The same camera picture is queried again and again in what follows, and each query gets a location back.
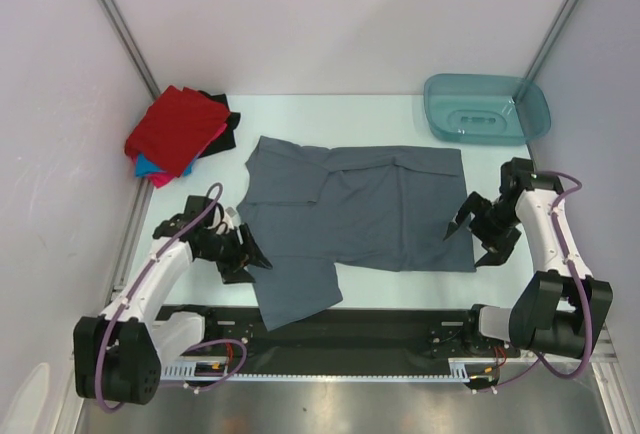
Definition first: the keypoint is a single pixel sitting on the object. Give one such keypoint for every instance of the right aluminium corner post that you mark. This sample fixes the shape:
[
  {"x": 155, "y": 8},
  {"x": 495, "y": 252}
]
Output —
[{"x": 552, "y": 35}]

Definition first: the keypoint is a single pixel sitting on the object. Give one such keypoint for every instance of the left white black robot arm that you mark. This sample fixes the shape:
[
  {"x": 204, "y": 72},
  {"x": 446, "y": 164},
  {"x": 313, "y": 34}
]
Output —
[{"x": 120, "y": 354}]

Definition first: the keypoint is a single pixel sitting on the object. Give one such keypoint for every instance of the grey cable duct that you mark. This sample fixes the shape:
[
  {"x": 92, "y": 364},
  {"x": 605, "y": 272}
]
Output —
[
  {"x": 196, "y": 370},
  {"x": 476, "y": 368}
]

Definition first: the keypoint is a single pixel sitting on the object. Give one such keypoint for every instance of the left grey cable duct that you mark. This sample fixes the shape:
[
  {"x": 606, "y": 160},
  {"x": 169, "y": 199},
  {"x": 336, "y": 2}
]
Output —
[{"x": 196, "y": 370}]

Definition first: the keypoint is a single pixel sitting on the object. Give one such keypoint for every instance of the red folded t shirt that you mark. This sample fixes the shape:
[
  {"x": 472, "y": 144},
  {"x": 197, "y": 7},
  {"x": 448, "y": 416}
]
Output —
[{"x": 176, "y": 128}]

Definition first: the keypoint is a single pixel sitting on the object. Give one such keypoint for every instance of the aluminium side rail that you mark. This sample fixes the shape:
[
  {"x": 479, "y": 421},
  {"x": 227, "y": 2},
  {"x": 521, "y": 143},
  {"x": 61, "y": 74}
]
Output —
[
  {"x": 129, "y": 242},
  {"x": 545, "y": 164}
]

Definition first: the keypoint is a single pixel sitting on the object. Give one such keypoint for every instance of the aluminium corner post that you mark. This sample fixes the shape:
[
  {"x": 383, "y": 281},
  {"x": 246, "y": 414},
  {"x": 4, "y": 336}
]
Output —
[
  {"x": 131, "y": 47},
  {"x": 552, "y": 35}
]

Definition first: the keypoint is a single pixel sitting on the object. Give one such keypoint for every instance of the blue folded t shirt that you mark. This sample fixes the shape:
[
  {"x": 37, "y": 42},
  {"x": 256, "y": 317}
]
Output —
[{"x": 144, "y": 167}]

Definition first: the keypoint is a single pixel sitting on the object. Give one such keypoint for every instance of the teal transparent plastic bin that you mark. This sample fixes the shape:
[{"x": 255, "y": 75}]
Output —
[{"x": 485, "y": 109}]

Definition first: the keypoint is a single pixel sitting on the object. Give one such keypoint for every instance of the left aluminium corner post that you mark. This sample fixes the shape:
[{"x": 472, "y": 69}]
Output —
[{"x": 131, "y": 47}]

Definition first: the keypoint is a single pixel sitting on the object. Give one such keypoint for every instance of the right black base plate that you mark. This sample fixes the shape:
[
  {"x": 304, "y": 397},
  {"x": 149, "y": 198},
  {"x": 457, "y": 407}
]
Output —
[{"x": 459, "y": 340}]

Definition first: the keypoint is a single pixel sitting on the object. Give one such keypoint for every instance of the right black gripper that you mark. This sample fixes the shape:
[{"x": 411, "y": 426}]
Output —
[{"x": 498, "y": 246}]

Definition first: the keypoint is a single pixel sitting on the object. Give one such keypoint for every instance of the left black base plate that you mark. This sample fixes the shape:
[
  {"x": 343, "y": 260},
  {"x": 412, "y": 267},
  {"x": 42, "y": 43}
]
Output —
[{"x": 230, "y": 334}]

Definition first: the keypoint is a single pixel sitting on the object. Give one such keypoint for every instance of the right grey cable duct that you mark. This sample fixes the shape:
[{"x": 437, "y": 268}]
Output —
[{"x": 476, "y": 368}]

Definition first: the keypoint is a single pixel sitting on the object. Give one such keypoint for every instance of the right aluminium side rail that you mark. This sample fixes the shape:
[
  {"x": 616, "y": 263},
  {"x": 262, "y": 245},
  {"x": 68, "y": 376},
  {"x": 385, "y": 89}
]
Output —
[{"x": 545, "y": 164}]

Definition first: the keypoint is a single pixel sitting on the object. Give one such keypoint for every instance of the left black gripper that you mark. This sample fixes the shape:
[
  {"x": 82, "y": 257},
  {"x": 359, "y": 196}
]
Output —
[{"x": 248, "y": 248}]

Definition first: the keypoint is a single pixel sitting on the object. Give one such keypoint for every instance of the grey blue polo shirt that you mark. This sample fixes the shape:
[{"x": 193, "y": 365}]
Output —
[{"x": 313, "y": 208}]

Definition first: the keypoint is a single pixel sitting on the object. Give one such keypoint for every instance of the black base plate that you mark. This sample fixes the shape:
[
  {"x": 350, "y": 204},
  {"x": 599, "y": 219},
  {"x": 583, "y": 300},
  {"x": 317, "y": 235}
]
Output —
[
  {"x": 230, "y": 334},
  {"x": 459, "y": 340}
]

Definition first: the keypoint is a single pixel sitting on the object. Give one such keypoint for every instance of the left aluminium side rail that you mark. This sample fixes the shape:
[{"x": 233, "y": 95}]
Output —
[{"x": 129, "y": 242}]

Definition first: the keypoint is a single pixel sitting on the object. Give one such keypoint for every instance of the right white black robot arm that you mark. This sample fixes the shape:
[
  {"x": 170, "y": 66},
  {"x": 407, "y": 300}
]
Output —
[{"x": 563, "y": 308}]

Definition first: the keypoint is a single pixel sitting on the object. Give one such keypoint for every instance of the black folded t shirt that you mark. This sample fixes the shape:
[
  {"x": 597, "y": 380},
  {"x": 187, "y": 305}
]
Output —
[{"x": 225, "y": 140}]

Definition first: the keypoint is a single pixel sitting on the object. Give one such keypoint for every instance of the pink folded t shirt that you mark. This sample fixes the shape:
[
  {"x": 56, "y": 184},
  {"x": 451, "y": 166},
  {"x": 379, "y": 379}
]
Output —
[{"x": 159, "y": 181}]

